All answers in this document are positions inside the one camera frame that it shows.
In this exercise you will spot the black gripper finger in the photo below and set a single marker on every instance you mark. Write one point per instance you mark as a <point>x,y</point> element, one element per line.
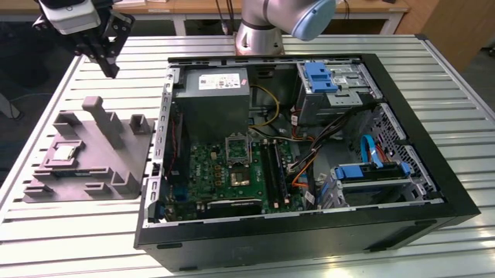
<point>87,43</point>
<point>120,29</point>

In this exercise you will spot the silver CPU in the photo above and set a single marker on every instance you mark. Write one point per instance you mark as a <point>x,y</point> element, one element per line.
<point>63,153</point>

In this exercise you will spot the white cardboard box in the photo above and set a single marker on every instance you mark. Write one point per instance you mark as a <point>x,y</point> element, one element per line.
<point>134,3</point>

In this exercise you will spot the grey power supply unit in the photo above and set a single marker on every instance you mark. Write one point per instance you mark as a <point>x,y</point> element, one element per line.
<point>208,113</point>

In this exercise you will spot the grey parts rack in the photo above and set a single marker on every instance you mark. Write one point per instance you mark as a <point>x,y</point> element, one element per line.
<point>96,162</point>

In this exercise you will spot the green RAM stick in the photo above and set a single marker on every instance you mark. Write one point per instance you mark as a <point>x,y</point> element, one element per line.
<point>74,173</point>

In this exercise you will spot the green motherboard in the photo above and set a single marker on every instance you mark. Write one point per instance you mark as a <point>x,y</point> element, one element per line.
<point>204,156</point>

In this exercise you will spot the blue plastic drive latch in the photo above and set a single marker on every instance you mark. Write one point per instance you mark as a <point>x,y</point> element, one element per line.
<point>319,75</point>

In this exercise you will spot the blue port connector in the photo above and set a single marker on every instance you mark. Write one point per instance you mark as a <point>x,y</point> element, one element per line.
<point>180,193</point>

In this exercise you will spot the blue card latch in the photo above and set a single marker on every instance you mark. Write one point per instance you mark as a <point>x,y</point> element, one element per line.
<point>158,212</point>

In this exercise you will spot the silver drive cage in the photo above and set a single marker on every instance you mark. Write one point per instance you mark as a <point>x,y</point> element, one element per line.
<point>341,101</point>

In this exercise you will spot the black RAM slot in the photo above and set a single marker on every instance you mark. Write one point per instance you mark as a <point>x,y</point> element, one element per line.
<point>276,173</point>
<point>271,173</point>
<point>266,173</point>

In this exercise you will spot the wooden desk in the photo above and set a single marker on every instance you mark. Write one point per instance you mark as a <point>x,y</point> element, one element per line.
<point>371,8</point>

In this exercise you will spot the black graphics card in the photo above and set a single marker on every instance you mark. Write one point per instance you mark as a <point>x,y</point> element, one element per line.
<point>232,208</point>

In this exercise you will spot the hard disk in blue carrier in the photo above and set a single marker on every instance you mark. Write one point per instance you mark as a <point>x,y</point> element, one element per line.
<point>379,172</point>

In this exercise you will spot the silver disk bay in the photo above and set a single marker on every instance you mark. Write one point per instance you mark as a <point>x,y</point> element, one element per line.
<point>371,184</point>

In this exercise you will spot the black PC case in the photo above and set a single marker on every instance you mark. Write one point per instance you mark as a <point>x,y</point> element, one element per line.
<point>271,246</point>

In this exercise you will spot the wooden cabinet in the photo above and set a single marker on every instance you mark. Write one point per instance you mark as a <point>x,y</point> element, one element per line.
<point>457,29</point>

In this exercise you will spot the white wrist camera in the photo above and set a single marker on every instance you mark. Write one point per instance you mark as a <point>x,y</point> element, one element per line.
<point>70,17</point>

